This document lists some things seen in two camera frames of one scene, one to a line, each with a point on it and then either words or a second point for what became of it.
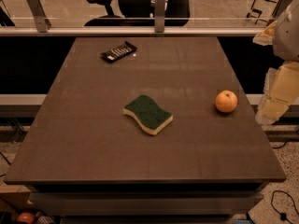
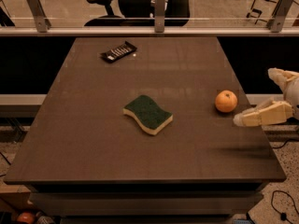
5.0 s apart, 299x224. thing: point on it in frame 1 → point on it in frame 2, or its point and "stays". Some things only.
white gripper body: (287, 36) → (293, 92)
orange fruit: (226, 101) stays
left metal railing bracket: (36, 9) stays
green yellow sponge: (151, 116) stays
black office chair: (135, 3) stays
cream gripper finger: (267, 36) → (281, 77)
